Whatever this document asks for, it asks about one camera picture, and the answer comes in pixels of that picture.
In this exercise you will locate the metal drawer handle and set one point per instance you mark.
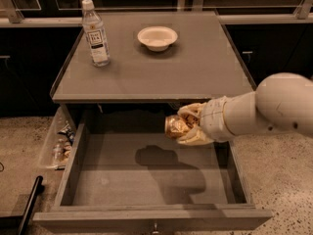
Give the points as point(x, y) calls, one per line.
point(155, 230)

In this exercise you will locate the clear plastic water bottle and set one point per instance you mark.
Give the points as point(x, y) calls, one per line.
point(95, 33)

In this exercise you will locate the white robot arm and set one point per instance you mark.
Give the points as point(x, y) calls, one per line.
point(282, 102)

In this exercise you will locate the grey cabinet with counter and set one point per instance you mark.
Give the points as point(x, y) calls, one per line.
point(202, 63)

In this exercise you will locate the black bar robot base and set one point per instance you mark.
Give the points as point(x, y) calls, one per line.
point(20, 219)

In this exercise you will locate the white paper bowl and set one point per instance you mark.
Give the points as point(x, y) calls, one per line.
point(157, 38)

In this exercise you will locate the open grey top drawer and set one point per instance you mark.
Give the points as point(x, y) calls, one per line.
point(124, 175)

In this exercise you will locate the clear plastic storage bin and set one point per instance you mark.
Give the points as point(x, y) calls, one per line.
point(45, 157)

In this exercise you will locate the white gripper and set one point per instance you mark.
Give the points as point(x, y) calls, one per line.
point(213, 119)

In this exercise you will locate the snack items in bin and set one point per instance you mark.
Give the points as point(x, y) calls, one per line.
point(63, 146)

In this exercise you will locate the orange soda can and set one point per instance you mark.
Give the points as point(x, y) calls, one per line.
point(176, 127)

